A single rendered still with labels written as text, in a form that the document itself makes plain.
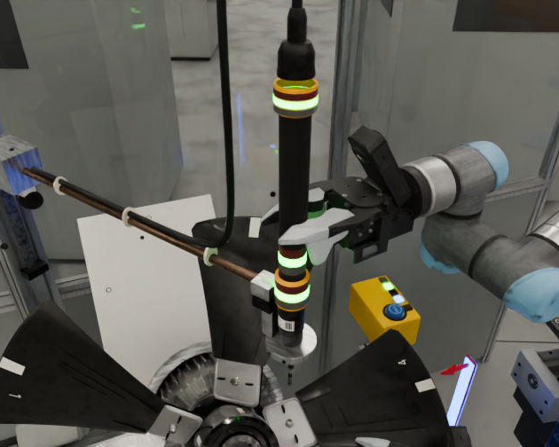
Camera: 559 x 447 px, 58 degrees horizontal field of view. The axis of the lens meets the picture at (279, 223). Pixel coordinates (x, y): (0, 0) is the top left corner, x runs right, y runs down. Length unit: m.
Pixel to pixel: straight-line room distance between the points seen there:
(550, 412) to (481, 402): 1.21
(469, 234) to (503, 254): 0.05
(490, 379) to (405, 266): 0.91
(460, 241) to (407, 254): 1.08
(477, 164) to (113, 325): 0.70
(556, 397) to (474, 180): 0.67
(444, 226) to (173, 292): 0.53
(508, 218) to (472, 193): 1.32
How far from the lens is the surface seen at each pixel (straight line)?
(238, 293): 0.81
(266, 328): 0.69
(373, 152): 0.57
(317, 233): 0.55
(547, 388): 1.27
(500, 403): 2.53
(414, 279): 1.93
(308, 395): 0.88
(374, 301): 1.22
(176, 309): 1.01
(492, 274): 0.72
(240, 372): 0.81
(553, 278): 0.70
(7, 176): 1.00
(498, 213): 1.98
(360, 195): 0.60
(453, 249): 0.75
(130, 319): 1.01
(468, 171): 0.70
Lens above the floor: 1.90
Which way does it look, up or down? 35 degrees down
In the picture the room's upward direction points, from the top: straight up
